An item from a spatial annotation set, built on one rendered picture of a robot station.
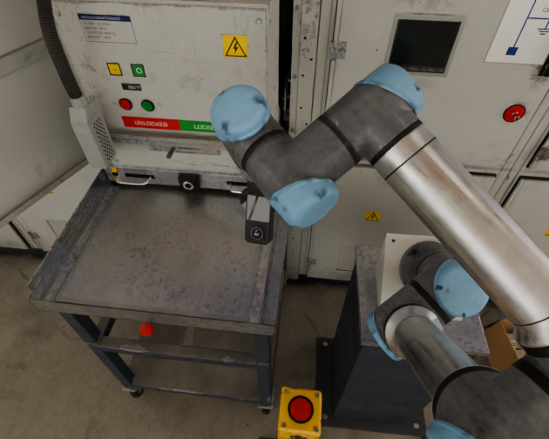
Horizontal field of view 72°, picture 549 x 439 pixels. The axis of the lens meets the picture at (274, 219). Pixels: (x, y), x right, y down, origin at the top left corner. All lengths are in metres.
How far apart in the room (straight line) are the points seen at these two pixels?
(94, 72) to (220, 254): 0.56
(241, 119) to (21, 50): 0.88
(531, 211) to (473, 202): 1.24
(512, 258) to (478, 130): 0.93
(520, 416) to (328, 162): 0.33
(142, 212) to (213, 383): 0.75
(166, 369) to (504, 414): 1.34
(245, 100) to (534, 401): 0.46
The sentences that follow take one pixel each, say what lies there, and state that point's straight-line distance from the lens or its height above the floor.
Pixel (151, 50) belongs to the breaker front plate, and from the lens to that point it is 1.00.
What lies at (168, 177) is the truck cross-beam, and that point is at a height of 0.90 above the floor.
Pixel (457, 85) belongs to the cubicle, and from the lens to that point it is 1.27.
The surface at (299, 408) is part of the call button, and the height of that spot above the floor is 0.91.
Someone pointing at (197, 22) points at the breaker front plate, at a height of 1.35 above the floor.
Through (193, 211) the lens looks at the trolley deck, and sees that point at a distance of 1.17.
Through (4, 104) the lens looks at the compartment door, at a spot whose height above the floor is 1.13.
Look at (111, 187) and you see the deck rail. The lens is 1.31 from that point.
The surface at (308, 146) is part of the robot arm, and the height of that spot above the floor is 1.41.
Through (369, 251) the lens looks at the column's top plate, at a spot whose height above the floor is 0.75.
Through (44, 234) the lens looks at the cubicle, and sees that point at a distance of 2.23.
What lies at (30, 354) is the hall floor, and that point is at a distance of 2.12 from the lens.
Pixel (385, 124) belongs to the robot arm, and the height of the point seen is 1.43.
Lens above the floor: 1.68
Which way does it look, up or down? 48 degrees down
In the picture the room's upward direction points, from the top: straight up
